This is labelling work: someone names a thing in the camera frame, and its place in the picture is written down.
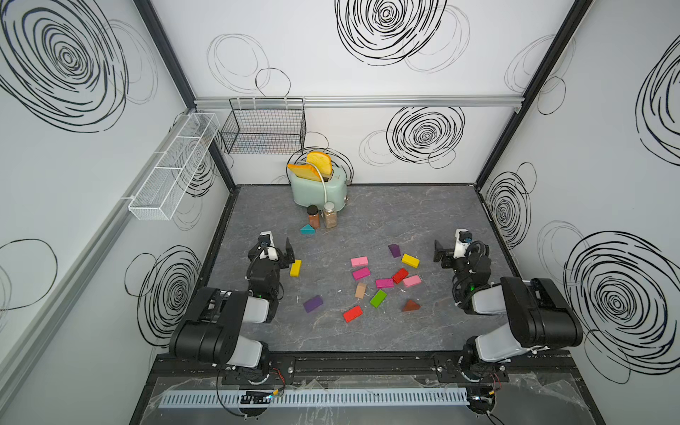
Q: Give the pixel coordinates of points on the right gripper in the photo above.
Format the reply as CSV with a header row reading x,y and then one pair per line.
x,y
440,251

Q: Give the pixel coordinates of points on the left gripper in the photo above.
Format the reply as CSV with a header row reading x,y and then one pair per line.
x,y
284,259

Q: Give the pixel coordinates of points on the yellow block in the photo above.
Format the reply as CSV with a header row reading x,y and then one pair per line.
x,y
296,268
410,261

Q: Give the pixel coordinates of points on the beige spice jar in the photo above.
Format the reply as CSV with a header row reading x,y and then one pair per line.
x,y
330,215

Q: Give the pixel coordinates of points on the purple block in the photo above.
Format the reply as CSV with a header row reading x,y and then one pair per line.
x,y
313,303
394,250

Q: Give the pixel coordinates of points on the magenta block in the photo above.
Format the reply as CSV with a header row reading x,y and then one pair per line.
x,y
384,284
361,273

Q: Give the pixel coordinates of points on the light pink block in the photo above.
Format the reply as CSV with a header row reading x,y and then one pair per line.
x,y
412,281
359,262

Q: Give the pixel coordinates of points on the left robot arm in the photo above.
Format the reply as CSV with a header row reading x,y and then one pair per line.
x,y
210,331

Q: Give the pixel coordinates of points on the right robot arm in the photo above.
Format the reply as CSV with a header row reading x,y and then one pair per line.
x,y
538,317

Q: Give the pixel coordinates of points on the teal triangle block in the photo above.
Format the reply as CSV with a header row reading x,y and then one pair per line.
x,y
308,230

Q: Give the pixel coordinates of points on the brown spice jar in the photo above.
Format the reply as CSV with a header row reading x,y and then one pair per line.
x,y
314,216

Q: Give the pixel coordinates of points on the red block upper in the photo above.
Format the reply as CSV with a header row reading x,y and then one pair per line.
x,y
400,276

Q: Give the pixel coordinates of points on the red block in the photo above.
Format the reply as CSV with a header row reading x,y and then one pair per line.
x,y
353,314
400,276

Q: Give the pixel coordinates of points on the brown triangle block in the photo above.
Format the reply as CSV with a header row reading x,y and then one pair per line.
x,y
411,306

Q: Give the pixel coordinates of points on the mint green toaster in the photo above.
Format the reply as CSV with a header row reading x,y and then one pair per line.
x,y
307,192

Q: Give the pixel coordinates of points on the tan wooden block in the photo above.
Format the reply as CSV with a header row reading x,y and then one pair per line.
x,y
360,290

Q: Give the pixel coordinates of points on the green block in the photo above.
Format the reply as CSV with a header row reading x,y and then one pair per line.
x,y
378,299

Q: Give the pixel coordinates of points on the yellow toast slice front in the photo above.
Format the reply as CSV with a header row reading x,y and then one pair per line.
x,y
307,172

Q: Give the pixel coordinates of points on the yellow toast slice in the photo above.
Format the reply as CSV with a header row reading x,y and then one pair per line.
x,y
322,161
307,172

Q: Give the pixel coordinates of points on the red block lower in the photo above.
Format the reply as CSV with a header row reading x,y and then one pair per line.
x,y
353,314

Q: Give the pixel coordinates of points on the yellow toast slice back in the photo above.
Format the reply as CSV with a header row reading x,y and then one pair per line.
x,y
322,161

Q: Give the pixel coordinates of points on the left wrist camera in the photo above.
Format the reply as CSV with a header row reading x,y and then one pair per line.
x,y
266,248

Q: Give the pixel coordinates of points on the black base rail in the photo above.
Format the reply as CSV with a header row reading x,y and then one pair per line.
x,y
446,367

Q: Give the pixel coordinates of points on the black wire basket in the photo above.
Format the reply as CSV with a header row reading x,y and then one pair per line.
x,y
264,126

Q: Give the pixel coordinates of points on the grey slotted cable duct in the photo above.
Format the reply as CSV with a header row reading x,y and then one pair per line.
x,y
389,397

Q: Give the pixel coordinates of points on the white wire shelf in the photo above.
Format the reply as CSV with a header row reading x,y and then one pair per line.
x,y
183,169

